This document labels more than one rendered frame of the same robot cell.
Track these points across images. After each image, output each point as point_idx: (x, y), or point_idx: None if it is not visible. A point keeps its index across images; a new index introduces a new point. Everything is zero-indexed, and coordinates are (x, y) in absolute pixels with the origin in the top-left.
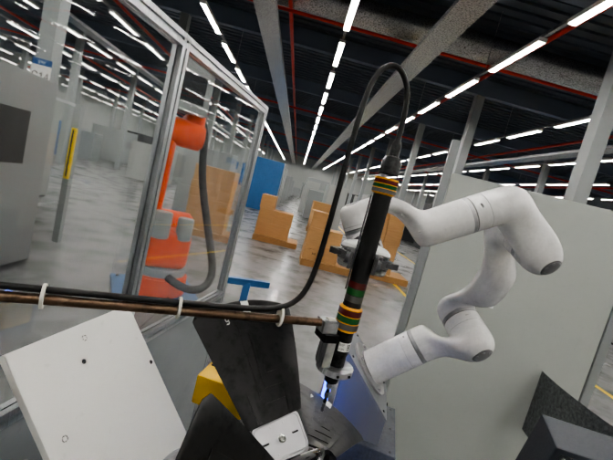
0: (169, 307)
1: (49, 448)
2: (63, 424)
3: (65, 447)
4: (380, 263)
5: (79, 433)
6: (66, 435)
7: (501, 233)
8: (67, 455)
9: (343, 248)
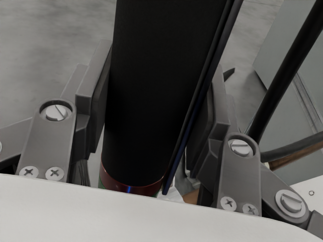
0: None
1: (308, 181)
2: (322, 192)
3: (304, 192)
4: (80, 65)
5: (311, 205)
6: (313, 194)
7: None
8: (299, 193)
9: (281, 196)
